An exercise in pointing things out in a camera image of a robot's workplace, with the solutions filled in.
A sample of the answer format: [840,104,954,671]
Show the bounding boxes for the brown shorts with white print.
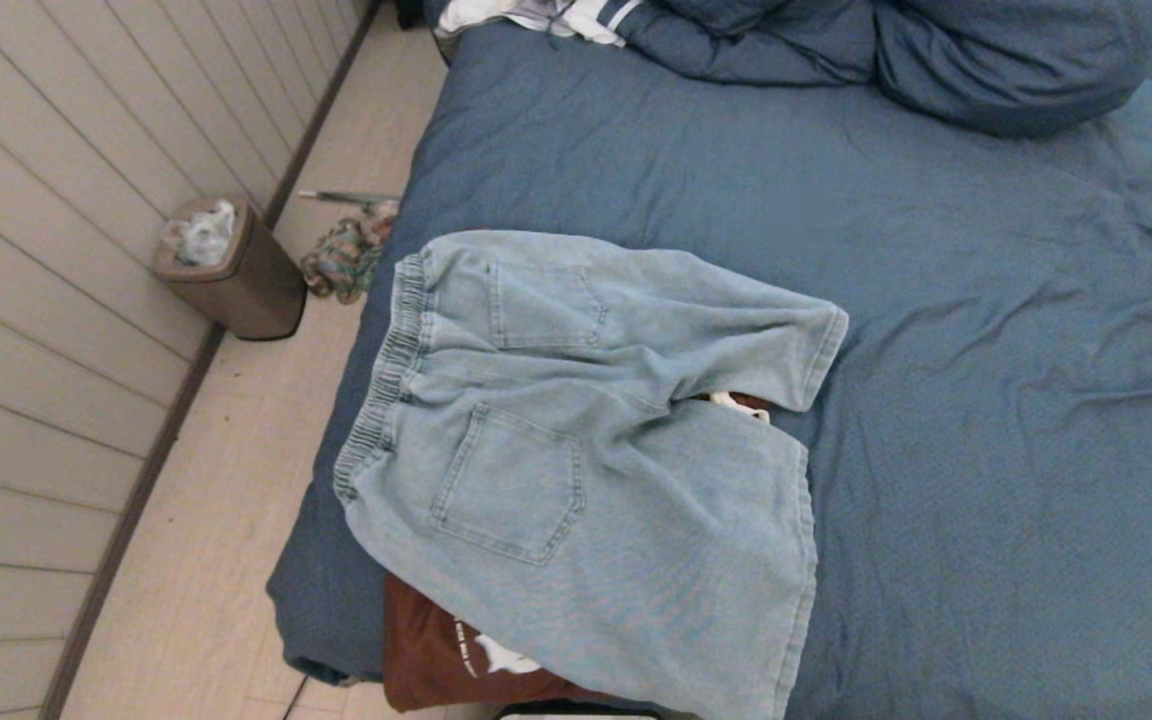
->
[381,392,772,713]

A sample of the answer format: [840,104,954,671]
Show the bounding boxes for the crumpled blue duvet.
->
[621,0,1152,138]

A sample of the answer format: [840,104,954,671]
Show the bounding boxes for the white striped garment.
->
[434,0,642,49]

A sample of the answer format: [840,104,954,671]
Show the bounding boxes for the thin grey rod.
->
[298,189,399,207]

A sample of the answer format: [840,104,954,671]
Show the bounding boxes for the brown metal trash bin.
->
[151,196,308,341]

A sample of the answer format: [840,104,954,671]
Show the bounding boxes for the blue bed cover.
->
[266,20,1152,720]

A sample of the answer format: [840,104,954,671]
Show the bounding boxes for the multicoloured cloth bundle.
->
[300,215,397,305]

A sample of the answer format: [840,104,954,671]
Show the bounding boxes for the clear plastic bin liner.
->
[161,200,237,267]

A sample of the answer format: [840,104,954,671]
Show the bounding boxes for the light blue denim shorts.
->
[333,230,849,720]

